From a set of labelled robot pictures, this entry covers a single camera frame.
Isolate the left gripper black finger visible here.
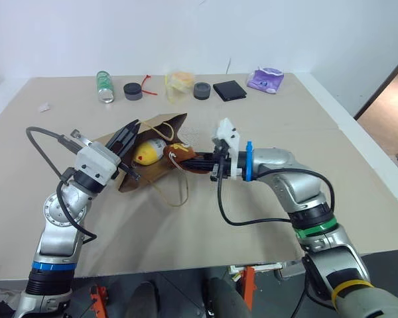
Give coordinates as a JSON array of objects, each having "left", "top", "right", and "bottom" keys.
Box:
[
  {"left": 119, "top": 163, "right": 141, "bottom": 182},
  {"left": 118, "top": 119, "right": 142, "bottom": 156}
]

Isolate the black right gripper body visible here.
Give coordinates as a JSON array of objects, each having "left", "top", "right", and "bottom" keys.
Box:
[{"left": 210, "top": 140, "right": 235, "bottom": 183}]

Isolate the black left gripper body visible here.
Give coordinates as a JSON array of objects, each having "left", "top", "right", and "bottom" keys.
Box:
[{"left": 104, "top": 132, "right": 131, "bottom": 170}]

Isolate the brown plush toy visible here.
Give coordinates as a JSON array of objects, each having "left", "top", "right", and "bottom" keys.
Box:
[{"left": 162, "top": 142, "right": 197, "bottom": 174}]

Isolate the brown paper bag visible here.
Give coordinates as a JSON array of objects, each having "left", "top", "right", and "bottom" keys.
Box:
[{"left": 93, "top": 113, "right": 200, "bottom": 208}]

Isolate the yellow white plush toy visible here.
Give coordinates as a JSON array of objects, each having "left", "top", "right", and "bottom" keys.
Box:
[{"left": 133, "top": 138, "right": 168, "bottom": 166}]

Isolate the yellow plastic bag with sponge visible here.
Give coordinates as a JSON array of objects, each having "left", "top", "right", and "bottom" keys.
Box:
[{"left": 164, "top": 70, "right": 196, "bottom": 104}]

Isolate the blue wrist clip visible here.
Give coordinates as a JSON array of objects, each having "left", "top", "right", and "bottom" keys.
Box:
[{"left": 244, "top": 140, "right": 255, "bottom": 182}]

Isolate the red zip tie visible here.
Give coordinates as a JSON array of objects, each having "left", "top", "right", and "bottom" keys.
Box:
[{"left": 139, "top": 74, "right": 159, "bottom": 97}]

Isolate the clear green bottle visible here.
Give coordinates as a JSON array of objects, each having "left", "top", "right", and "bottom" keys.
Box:
[{"left": 96, "top": 70, "right": 115, "bottom": 104}]

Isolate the grey black round container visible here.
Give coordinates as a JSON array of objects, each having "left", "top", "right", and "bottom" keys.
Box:
[{"left": 192, "top": 81, "right": 212, "bottom": 101}]

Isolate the black square wallet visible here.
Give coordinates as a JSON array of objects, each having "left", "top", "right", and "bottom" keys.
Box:
[{"left": 212, "top": 79, "right": 248, "bottom": 102}]

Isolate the purple wet wipes pack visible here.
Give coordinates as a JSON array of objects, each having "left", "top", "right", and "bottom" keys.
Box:
[{"left": 245, "top": 64, "right": 285, "bottom": 95}]

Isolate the orange clamp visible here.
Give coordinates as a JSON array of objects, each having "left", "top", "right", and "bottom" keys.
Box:
[
  {"left": 239, "top": 264, "right": 257, "bottom": 313},
  {"left": 88, "top": 284, "right": 107, "bottom": 318}
]

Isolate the dark rounded shape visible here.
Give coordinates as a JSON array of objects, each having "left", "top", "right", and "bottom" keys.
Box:
[{"left": 204, "top": 276, "right": 251, "bottom": 318}]

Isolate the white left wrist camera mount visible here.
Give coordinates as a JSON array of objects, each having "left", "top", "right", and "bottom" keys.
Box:
[{"left": 73, "top": 141, "right": 122, "bottom": 186}]

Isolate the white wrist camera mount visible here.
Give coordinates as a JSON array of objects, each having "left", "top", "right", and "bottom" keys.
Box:
[
  {"left": 210, "top": 117, "right": 243, "bottom": 182},
  {"left": 73, "top": 141, "right": 122, "bottom": 186}
]

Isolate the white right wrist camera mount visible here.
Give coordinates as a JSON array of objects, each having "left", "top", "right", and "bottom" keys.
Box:
[{"left": 210, "top": 117, "right": 243, "bottom": 182}]

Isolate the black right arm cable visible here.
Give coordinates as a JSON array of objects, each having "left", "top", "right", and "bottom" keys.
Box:
[{"left": 216, "top": 161, "right": 336, "bottom": 227}]

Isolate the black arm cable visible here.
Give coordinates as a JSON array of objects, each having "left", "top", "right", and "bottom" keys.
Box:
[
  {"left": 216, "top": 161, "right": 336, "bottom": 227},
  {"left": 25, "top": 126, "right": 98, "bottom": 245}
]

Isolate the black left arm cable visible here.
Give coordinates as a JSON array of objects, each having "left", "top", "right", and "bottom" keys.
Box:
[{"left": 25, "top": 126, "right": 98, "bottom": 245}]

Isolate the white bracket under table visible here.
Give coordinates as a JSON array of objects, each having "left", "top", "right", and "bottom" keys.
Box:
[{"left": 228, "top": 260, "right": 283, "bottom": 283}]

